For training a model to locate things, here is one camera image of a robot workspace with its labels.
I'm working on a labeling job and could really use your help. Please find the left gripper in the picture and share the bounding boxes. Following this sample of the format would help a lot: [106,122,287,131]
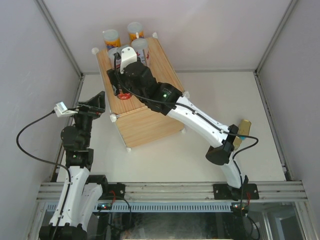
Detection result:
[66,92,105,148]

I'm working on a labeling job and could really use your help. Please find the dark tomato tin can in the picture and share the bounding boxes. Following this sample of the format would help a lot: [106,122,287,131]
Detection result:
[117,93,132,100]

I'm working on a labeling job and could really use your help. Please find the pink porridge can clear lid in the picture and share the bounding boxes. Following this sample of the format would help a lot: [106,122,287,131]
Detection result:
[131,38,150,67]

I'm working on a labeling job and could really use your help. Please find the pink red porridge can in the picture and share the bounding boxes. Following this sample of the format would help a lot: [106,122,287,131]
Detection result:
[107,47,122,69]

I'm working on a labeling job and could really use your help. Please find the yellow porridge can with spoon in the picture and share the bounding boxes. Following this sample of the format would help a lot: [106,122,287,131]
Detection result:
[127,21,145,42]

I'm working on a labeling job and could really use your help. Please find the rectangular fish tin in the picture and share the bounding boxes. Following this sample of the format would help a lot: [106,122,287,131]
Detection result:
[233,136,242,151]

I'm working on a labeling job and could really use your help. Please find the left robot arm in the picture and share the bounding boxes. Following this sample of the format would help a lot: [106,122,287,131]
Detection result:
[38,91,110,240]

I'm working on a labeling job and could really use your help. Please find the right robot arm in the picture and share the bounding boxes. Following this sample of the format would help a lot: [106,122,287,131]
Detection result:
[106,61,248,201]

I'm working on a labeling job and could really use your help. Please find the wooden cube cabinet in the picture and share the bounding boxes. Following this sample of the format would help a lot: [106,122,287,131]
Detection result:
[91,37,185,148]

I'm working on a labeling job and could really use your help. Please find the rectangular blue gold tin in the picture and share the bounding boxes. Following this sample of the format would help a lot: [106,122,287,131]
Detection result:
[237,119,252,140]

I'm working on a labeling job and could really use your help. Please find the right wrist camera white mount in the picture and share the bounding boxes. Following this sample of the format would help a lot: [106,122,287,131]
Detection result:
[119,46,138,74]

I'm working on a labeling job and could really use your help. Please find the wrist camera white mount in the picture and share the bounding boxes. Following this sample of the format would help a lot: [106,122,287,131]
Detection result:
[54,101,77,118]
[119,46,138,74]

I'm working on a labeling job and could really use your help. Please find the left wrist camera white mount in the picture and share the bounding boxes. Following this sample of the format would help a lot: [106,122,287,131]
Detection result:
[54,101,77,118]

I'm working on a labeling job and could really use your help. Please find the right camera black cable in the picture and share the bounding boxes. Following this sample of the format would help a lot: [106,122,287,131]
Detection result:
[113,53,260,161]

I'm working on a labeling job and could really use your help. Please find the camera black cable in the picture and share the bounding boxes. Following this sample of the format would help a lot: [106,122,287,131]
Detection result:
[113,53,260,161]
[16,111,72,233]

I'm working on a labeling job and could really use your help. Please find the left camera black cable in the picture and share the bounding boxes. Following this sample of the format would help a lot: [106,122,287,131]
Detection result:
[16,111,72,233]

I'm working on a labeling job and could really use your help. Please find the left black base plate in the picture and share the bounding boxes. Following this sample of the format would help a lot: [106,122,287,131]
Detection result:
[99,182,126,200]

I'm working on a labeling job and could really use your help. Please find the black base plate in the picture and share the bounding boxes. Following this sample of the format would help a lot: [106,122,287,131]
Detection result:
[99,182,126,200]
[213,183,260,201]

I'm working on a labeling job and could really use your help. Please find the blue slotted cable duct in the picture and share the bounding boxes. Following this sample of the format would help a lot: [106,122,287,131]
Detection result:
[46,201,233,213]

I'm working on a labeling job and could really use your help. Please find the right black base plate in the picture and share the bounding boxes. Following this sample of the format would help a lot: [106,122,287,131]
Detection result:
[213,183,260,201]

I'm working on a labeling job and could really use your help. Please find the aluminium mounting rail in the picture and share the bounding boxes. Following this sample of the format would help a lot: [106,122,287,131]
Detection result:
[36,181,307,201]

